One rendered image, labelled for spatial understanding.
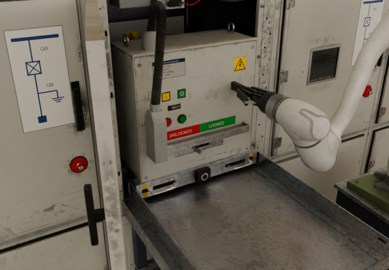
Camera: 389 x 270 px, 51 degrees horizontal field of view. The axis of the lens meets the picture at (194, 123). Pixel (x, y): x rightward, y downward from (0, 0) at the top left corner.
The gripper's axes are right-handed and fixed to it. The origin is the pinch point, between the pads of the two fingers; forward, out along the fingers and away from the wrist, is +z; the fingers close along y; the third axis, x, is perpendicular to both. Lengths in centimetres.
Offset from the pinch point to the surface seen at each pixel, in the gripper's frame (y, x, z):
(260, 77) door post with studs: 16.3, -1.1, 7.7
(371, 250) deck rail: 12, -38, -56
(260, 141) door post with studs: 18.9, -30.0, 7.7
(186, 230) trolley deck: -33, -38, -19
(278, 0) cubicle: 22.7, 28.1, 7.7
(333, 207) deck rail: 13, -33, -39
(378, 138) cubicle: 98, -48, 6
